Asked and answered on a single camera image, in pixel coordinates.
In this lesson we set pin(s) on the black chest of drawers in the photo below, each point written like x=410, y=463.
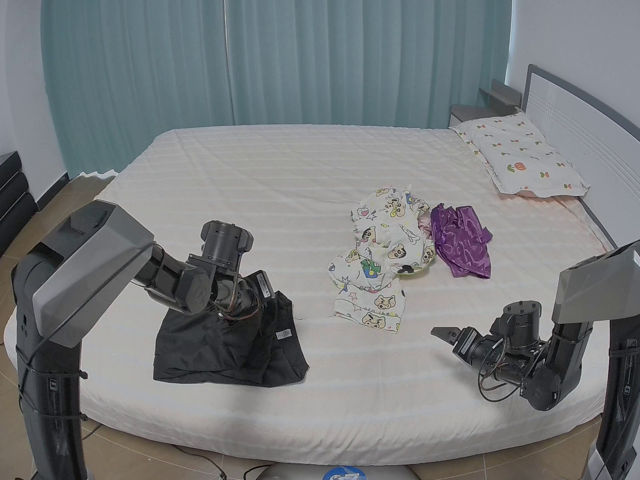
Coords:
x=15, y=193

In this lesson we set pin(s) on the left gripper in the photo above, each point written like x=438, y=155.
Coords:
x=250, y=298

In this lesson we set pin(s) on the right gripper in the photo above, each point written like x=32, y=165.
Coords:
x=475, y=350

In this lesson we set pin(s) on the white printed pillow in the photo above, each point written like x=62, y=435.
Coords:
x=525, y=158

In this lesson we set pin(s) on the blue-green curtain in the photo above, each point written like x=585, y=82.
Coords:
x=140, y=68
x=375, y=43

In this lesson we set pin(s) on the grey bedside table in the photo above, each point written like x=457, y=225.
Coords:
x=465, y=113

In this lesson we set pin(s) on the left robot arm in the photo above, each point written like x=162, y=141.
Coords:
x=90, y=248

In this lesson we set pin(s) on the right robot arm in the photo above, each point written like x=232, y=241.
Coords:
x=600, y=288

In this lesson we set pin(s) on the purple garment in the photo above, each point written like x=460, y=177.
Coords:
x=460, y=248

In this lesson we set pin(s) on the bed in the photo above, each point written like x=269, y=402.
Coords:
x=275, y=178

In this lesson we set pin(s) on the black T-shirt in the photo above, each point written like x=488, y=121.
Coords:
x=225, y=353

